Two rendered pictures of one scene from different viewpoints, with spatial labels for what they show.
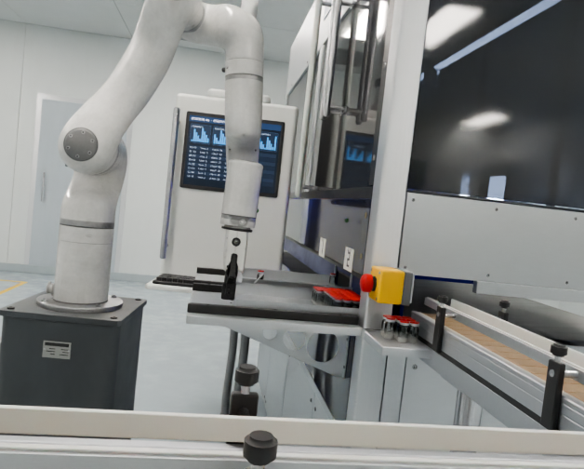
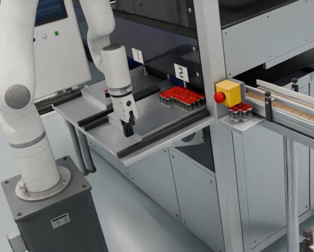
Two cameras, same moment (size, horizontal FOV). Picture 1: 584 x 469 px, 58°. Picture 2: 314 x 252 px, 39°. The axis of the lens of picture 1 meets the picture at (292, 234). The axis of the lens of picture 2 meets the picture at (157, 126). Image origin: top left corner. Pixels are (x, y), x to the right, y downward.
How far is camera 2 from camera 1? 0.74 m
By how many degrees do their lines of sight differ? 31
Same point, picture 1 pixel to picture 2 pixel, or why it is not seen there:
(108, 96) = (13, 51)
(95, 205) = (34, 126)
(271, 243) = (76, 52)
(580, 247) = (310, 16)
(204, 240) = not seen: hidden behind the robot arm
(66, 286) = (39, 182)
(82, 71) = not seen: outside the picture
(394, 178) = (213, 25)
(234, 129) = (102, 32)
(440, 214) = (241, 34)
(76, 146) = (17, 100)
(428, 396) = (253, 134)
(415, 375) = not seen: hidden behind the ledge
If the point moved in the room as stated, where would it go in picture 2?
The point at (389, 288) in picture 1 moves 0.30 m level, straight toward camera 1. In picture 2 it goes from (234, 97) to (273, 136)
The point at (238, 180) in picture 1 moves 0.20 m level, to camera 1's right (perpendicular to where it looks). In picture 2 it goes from (116, 64) to (171, 47)
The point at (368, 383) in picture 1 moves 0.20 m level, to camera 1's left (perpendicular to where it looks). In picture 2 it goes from (225, 144) to (180, 162)
